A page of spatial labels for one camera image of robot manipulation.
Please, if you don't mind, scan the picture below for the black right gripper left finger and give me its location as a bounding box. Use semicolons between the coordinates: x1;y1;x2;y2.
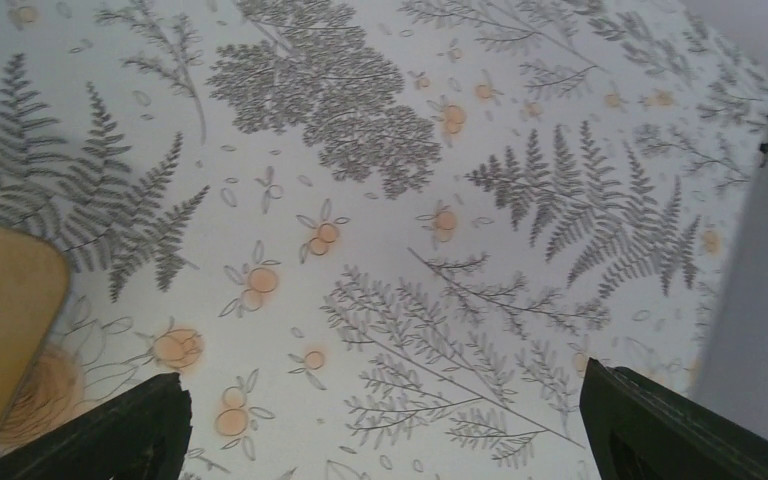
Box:
0;373;192;480

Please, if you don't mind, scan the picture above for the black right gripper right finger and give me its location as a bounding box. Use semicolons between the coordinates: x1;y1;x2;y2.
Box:
579;359;768;479

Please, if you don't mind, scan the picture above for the floral patterned table mat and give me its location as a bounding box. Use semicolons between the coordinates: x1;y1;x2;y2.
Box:
0;1;768;479

